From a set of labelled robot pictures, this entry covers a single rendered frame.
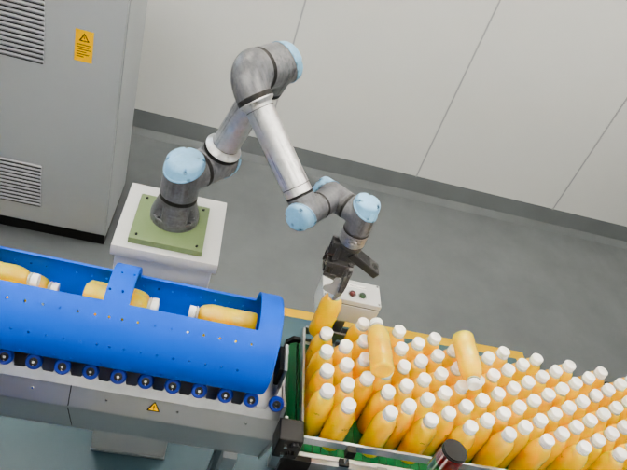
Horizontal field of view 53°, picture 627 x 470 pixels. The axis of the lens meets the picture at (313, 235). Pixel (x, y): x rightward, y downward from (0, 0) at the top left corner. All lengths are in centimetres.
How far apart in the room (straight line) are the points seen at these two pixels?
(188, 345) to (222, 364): 10
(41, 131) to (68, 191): 35
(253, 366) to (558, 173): 372
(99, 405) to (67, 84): 162
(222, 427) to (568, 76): 348
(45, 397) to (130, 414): 23
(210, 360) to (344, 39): 288
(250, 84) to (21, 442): 182
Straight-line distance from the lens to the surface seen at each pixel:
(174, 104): 447
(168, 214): 196
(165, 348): 169
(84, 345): 173
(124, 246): 194
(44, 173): 339
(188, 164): 188
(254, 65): 164
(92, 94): 307
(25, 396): 197
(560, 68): 460
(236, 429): 194
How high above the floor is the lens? 246
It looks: 37 degrees down
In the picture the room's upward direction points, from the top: 21 degrees clockwise
